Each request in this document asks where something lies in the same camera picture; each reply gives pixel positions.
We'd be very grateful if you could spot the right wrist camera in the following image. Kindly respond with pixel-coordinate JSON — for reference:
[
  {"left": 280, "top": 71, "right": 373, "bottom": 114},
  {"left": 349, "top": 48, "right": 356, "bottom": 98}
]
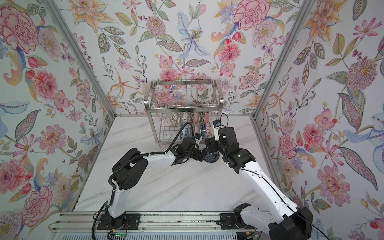
[{"left": 213, "top": 119, "right": 221, "bottom": 142}]

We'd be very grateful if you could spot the green leaf pattern bowl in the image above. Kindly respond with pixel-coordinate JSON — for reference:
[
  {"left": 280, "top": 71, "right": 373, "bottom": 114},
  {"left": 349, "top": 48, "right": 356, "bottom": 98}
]
[{"left": 201, "top": 112, "right": 210, "bottom": 123}]

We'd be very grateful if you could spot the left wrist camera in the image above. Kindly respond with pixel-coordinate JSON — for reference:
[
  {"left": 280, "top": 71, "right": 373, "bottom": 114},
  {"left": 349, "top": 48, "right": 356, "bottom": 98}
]
[{"left": 194, "top": 133, "right": 202, "bottom": 144}]

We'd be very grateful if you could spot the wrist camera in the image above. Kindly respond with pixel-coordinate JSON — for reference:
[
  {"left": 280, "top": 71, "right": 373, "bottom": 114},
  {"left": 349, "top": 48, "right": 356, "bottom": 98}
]
[
  {"left": 213, "top": 119, "right": 221, "bottom": 142},
  {"left": 194, "top": 133, "right": 202, "bottom": 144}
]

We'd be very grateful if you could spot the purple striped bowl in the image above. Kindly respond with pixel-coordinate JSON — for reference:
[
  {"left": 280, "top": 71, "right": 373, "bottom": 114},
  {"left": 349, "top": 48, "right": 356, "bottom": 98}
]
[{"left": 193, "top": 124, "right": 201, "bottom": 135}]

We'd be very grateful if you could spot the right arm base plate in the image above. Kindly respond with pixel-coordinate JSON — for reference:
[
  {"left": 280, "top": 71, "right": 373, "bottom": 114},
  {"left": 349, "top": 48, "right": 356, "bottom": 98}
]
[{"left": 217, "top": 213, "right": 256, "bottom": 231}]

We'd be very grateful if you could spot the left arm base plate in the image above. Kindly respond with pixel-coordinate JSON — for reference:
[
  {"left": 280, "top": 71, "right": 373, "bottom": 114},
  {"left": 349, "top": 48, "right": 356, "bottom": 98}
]
[{"left": 97, "top": 213, "right": 141, "bottom": 230}]

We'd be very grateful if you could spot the steel two-tier dish rack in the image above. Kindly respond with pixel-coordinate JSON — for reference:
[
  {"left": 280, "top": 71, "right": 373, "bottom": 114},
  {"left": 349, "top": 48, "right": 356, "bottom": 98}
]
[{"left": 144, "top": 79, "right": 224, "bottom": 148}]

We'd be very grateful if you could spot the blue triangle pattern bowl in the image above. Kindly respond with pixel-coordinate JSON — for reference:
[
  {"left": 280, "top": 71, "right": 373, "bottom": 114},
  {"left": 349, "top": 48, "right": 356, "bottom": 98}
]
[{"left": 201, "top": 122, "right": 212, "bottom": 139}]

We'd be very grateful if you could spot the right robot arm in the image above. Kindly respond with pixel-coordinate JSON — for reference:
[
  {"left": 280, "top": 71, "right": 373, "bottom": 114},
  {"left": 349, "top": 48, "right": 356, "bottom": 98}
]
[{"left": 206, "top": 126, "right": 327, "bottom": 240}]

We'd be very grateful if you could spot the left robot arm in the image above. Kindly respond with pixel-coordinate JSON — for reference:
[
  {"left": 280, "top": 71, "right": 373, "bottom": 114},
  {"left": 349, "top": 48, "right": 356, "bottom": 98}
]
[{"left": 92, "top": 133, "right": 203, "bottom": 232}]

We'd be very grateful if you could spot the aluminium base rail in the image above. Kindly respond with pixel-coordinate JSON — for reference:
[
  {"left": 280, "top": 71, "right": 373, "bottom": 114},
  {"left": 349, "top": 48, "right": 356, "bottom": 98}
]
[{"left": 48, "top": 209, "right": 278, "bottom": 233}]

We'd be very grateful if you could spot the white brown lattice bowl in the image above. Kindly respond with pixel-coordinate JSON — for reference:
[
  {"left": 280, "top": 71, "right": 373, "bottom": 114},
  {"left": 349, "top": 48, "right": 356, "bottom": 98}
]
[{"left": 170, "top": 113, "right": 180, "bottom": 127}]

